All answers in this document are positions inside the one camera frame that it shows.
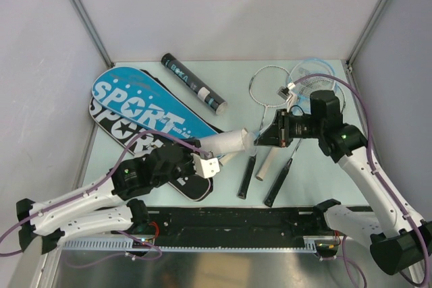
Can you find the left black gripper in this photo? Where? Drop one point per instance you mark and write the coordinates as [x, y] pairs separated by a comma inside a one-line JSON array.
[[187, 152]]

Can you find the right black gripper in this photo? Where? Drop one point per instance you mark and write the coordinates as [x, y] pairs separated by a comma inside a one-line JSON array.
[[278, 133]]

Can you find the white shuttlecock tube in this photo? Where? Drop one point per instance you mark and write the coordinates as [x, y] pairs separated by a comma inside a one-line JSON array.
[[223, 143]]

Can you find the black shuttlecock tube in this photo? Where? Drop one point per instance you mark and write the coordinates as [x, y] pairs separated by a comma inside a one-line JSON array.
[[203, 92]]

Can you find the blue racket bag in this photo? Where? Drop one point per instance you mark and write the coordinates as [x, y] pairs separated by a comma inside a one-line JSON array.
[[137, 96]]

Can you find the shuttlecock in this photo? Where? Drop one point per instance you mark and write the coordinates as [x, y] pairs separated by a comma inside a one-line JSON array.
[[248, 140]]

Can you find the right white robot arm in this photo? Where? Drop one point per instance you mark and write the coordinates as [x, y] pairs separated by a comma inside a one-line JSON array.
[[400, 236]]

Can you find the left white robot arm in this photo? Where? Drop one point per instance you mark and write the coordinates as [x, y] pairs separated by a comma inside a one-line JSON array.
[[113, 202]]

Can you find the white black racket right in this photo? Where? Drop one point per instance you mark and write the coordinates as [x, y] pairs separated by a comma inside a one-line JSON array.
[[279, 180]]

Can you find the white racket left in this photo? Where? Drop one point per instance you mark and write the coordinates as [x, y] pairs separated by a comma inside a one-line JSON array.
[[252, 100]]

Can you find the black racket bag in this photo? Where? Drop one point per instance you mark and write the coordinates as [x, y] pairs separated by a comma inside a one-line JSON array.
[[123, 130]]

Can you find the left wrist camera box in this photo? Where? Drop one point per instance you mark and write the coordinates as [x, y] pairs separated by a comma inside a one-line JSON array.
[[205, 168]]

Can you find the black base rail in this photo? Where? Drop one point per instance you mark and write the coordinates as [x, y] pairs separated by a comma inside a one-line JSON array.
[[239, 224]]

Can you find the grey cable duct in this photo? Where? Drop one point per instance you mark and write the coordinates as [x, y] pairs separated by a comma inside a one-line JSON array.
[[117, 244]]

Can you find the right aluminium frame post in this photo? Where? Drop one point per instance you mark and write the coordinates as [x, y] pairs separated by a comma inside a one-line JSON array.
[[373, 20]]

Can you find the aluminium frame post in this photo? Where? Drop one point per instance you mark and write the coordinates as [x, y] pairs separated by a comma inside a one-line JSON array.
[[373, 20], [90, 28]]

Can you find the left aluminium frame post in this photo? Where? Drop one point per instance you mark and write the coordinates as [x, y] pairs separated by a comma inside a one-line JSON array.
[[90, 28]]

